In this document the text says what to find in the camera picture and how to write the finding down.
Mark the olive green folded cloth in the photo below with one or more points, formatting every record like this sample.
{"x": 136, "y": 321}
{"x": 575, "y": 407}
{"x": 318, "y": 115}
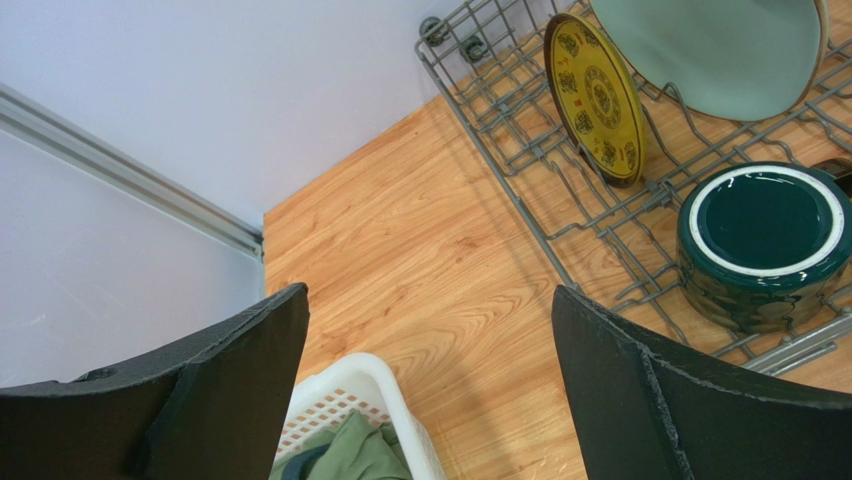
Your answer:
{"x": 353, "y": 449}

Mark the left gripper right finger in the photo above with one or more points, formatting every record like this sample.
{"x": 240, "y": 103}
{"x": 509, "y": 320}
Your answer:
{"x": 647, "y": 407}

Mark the dark green mug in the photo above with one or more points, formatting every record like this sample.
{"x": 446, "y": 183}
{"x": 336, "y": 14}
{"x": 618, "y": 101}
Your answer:
{"x": 761, "y": 246}

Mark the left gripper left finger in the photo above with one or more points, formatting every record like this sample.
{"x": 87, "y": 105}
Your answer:
{"x": 211, "y": 405}

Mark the left aluminium frame post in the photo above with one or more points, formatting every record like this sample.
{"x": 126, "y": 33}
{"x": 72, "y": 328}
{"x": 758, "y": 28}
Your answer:
{"x": 42, "y": 128}

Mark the yellow patterned plate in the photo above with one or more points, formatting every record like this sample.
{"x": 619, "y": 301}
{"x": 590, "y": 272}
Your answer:
{"x": 595, "y": 98}

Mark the light blue flower plate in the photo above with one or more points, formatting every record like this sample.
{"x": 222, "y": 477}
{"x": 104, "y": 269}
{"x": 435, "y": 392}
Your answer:
{"x": 742, "y": 60}

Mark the white plastic basket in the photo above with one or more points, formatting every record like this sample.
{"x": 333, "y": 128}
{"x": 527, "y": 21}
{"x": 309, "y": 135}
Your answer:
{"x": 359, "y": 382}

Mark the grey wire dish rack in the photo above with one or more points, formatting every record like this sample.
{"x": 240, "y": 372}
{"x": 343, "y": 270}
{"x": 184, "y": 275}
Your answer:
{"x": 618, "y": 245}

